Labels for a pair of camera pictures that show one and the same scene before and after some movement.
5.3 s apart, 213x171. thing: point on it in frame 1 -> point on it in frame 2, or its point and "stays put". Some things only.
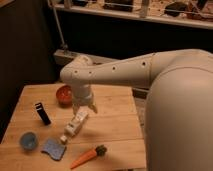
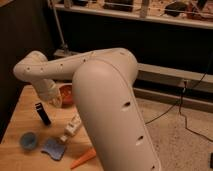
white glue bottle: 74,126 stays put
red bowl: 64,95 stays put
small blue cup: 28,140 stays put
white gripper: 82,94 -> 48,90
